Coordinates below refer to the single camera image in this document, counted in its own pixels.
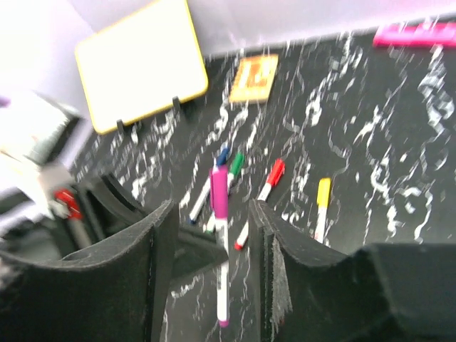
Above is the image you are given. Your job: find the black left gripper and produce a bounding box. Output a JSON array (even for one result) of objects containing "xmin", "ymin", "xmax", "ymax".
[{"xmin": 46, "ymin": 172, "xmax": 143, "ymax": 250}]

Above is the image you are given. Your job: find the white pen red end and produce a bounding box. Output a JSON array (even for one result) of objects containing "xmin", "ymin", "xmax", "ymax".
[{"xmin": 234, "ymin": 158, "xmax": 286, "ymax": 251}]

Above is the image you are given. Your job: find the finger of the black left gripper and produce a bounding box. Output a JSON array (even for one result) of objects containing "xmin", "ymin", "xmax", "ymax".
[{"xmin": 174, "ymin": 226, "xmax": 228, "ymax": 274}]

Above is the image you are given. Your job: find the white pen purple end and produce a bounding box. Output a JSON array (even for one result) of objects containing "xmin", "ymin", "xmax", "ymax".
[{"xmin": 209, "ymin": 166, "xmax": 231, "ymax": 328}]

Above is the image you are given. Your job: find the green pen cap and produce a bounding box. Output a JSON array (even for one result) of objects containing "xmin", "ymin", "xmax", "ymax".
[{"xmin": 229, "ymin": 152, "xmax": 244, "ymax": 177}]

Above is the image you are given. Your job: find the yellow pen cap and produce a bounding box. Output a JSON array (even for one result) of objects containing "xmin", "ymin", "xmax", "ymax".
[{"xmin": 316, "ymin": 177, "xmax": 331, "ymax": 208}]

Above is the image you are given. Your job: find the small whiteboard with yellow frame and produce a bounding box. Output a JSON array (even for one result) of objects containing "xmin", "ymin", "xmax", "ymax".
[{"xmin": 75, "ymin": 1, "xmax": 209, "ymax": 134}]

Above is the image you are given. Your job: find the blue pen cap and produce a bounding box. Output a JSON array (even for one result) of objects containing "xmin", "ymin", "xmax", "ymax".
[{"xmin": 215, "ymin": 147, "xmax": 230, "ymax": 166}]

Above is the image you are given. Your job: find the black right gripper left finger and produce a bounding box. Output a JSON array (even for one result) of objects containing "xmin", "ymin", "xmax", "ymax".
[{"xmin": 1, "ymin": 200, "xmax": 178, "ymax": 341}]

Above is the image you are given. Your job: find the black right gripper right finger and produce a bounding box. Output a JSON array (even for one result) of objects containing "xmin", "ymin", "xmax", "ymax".
[{"xmin": 249, "ymin": 200, "xmax": 455, "ymax": 341}]

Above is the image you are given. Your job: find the white pen yellow end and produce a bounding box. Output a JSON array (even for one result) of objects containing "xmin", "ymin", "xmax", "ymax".
[{"xmin": 313, "ymin": 177, "xmax": 332, "ymax": 245}]

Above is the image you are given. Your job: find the white pen green end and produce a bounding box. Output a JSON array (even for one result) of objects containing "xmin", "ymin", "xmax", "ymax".
[{"xmin": 204, "ymin": 172, "xmax": 238, "ymax": 233}]

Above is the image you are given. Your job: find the red pen cap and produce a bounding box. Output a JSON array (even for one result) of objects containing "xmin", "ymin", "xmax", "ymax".
[{"xmin": 266, "ymin": 158, "xmax": 285, "ymax": 187}]

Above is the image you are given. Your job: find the purple pen cap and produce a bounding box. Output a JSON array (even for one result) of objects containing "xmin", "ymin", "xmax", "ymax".
[{"xmin": 209, "ymin": 165, "xmax": 229, "ymax": 219}]

